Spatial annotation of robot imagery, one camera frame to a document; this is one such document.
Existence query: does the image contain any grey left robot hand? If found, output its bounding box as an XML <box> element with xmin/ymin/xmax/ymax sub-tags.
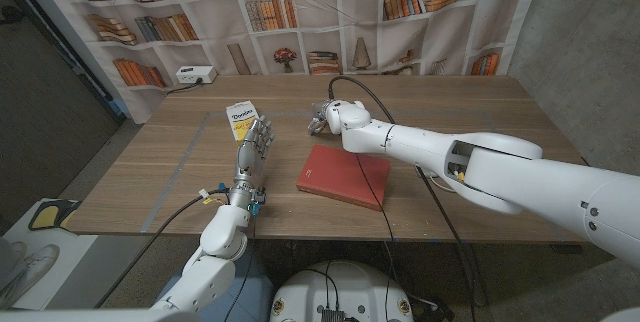
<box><xmin>234</xmin><ymin>115</ymin><xmax>277</xmax><ymax>184</ymax></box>

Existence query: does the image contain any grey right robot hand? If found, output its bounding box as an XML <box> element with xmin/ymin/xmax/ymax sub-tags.
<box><xmin>307</xmin><ymin>100</ymin><xmax>332</xmax><ymax>137</ymax></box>

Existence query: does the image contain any red notebook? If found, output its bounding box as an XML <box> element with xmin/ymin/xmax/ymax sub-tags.
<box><xmin>295</xmin><ymin>143</ymin><xmax>391</xmax><ymax>212</ymax></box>

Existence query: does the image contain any yellow brown sugar box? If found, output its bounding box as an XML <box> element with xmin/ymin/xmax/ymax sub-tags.
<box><xmin>225</xmin><ymin>100</ymin><xmax>261</xmax><ymax>146</ymax></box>

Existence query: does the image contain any grey tape outline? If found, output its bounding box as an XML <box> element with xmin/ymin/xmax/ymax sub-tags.
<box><xmin>141</xmin><ymin>109</ymin><xmax>501</xmax><ymax>234</ymax></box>

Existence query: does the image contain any printed bookshelf backdrop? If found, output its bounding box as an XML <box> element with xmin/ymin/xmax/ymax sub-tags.
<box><xmin>7</xmin><ymin>0</ymin><xmax>549</xmax><ymax>126</ymax></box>

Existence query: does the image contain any white power strip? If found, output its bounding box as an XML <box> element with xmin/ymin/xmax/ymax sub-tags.
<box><xmin>175</xmin><ymin>65</ymin><xmax>218</xmax><ymax>85</ymax></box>

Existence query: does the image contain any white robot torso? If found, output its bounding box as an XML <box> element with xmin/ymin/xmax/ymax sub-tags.
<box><xmin>269</xmin><ymin>260</ymin><xmax>415</xmax><ymax>322</ymax></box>

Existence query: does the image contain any yellow and black pad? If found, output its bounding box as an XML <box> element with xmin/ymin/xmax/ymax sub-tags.
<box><xmin>28</xmin><ymin>198</ymin><xmax>82</xmax><ymax>232</ymax></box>

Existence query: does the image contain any white floor sheet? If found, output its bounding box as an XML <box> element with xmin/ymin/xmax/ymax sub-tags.
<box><xmin>0</xmin><ymin>197</ymin><xmax>100</xmax><ymax>312</ymax></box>

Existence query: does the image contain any white sneaker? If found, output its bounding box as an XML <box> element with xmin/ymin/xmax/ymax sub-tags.
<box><xmin>0</xmin><ymin>240</ymin><xmax>29</xmax><ymax>276</ymax></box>
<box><xmin>0</xmin><ymin>244</ymin><xmax>61</xmax><ymax>309</ymax></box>

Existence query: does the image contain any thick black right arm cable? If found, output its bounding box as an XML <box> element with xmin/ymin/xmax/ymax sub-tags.
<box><xmin>327</xmin><ymin>75</ymin><xmax>480</xmax><ymax>322</ymax></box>

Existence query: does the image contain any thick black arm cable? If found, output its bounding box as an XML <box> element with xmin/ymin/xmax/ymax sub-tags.
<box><xmin>93</xmin><ymin>187</ymin><xmax>231</xmax><ymax>309</ymax></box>
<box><xmin>327</xmin><ymin>75</ymin><xmax>480</xmax><ymax>322</ymax></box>

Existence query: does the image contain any black power strip cord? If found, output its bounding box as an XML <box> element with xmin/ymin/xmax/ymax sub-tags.
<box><xmin>164</xmin><ymin>77</ymin><xmax>204</xmax><ymax>96</ymax></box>

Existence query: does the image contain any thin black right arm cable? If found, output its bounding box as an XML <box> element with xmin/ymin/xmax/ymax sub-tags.
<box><xmin>353</xmin><ymin>152</ymin><xmax>400</xmax><ymax>322</ymax></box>

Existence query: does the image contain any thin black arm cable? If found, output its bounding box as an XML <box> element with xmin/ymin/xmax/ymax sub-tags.
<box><xmin>222</xmin><ymin>214</ymin><xmax>259</xmax><ymax>322</ymax></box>
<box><xmin>353</xmin><ymin>152</ymin><xmax>400</xmax><ymax>322</ymax></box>

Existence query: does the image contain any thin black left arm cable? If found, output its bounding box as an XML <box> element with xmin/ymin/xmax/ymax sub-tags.
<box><xmin>222</xmin><ymin>214</ymin><xmax>259</xmax><ymax>322</ymax></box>

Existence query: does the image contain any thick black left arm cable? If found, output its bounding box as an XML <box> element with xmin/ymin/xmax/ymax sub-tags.
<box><xmin>93</xmin><ymin>187</ymin><xmax>231</xmax><ymax>309</ymax></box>

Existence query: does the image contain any white USB cable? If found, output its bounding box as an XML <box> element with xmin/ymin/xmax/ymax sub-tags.
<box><xmin>427</xmin><ymin>171</ymin><xmax>459</xmax><ymax>194</ymax></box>

